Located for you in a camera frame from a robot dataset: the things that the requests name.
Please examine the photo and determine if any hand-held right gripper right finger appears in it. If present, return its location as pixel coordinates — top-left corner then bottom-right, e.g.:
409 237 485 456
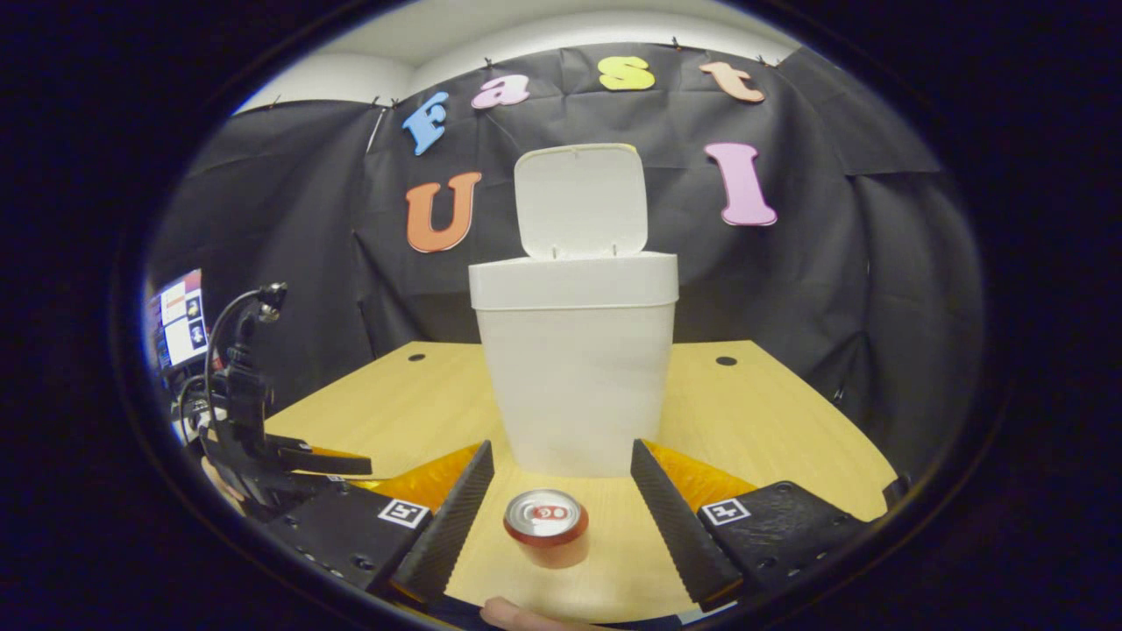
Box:
629 438 877 613

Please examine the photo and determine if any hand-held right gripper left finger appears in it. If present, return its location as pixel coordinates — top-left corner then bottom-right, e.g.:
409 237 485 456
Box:
263 440 496 606

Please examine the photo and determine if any red pop can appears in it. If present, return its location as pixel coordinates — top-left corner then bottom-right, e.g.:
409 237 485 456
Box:
503 489 590 571

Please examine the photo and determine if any white desktop garbage bin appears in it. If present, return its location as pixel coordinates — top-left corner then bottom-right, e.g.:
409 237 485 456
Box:
468 143 680 479

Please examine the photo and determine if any wooden desktop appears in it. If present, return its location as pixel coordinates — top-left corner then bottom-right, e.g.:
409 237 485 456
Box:
263 340 899 625

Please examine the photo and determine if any computer monitor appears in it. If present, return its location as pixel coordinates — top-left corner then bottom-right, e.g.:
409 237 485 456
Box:
147 269 211 373

